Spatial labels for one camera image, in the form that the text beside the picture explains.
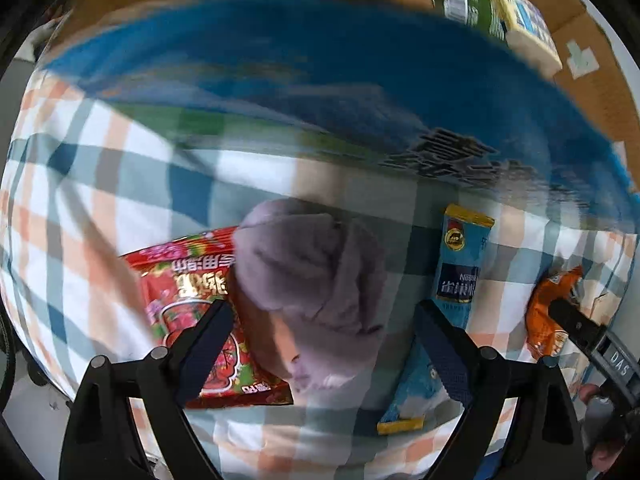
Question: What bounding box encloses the red snack packet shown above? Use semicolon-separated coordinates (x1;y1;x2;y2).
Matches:
120;225;295;410

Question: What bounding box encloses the person's right hand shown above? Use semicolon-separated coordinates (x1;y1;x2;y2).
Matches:
578;384;627;474

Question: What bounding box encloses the blue Nestle milk sachet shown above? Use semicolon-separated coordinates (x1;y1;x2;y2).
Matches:
375;202;497;436

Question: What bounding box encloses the purple cloth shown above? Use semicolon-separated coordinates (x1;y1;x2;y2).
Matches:
231;198;386;393

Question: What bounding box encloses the plaid checkered bed quilt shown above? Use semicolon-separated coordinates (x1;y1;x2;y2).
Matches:
1;70;637;479

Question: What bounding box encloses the orange panda snack packet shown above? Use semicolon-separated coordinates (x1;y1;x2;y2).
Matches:
524;264;624;361

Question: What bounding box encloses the open cardboard milk box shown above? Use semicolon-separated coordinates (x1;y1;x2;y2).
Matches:
43;0;639;233

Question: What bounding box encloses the white blue tissue pack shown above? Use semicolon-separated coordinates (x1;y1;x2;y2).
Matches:
490;0;563;79

